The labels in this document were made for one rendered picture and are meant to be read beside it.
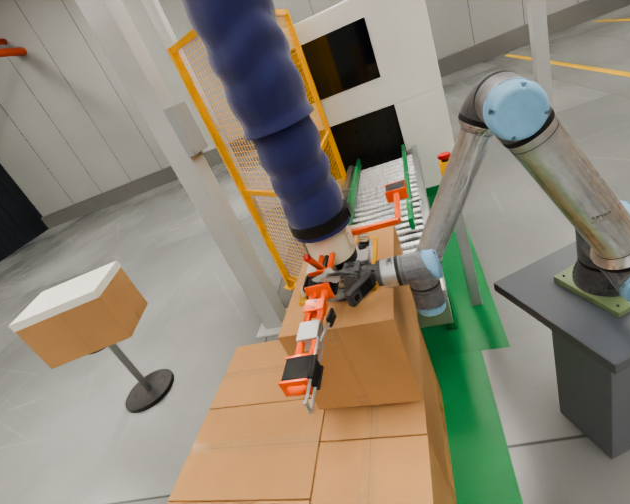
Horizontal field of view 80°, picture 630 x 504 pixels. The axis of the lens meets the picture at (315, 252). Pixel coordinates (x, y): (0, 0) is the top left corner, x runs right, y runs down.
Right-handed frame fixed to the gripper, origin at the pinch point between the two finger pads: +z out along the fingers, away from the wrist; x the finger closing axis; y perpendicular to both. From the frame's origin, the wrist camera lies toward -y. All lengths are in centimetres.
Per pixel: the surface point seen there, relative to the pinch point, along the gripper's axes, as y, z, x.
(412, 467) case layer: -23, -15, -58
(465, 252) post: 110, -51, -70
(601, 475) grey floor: 1, -76, -112
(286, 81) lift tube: 19, -8, 58
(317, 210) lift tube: 17.4, -3.6, 19.1
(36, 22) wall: 867, 764, 344
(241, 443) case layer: -11, 54, -59
